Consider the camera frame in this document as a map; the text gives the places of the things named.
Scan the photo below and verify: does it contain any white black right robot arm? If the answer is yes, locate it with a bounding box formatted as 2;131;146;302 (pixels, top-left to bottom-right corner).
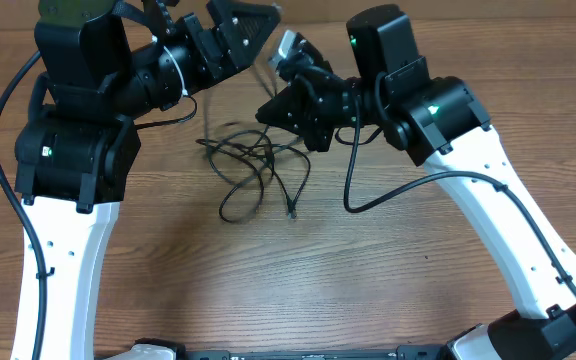
256;4;576;360

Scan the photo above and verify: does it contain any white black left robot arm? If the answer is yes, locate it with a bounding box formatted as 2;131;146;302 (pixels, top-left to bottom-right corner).
11;0;280;359

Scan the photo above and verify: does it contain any black USB cable thick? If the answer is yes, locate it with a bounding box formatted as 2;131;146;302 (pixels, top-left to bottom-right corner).
196;126;273;224

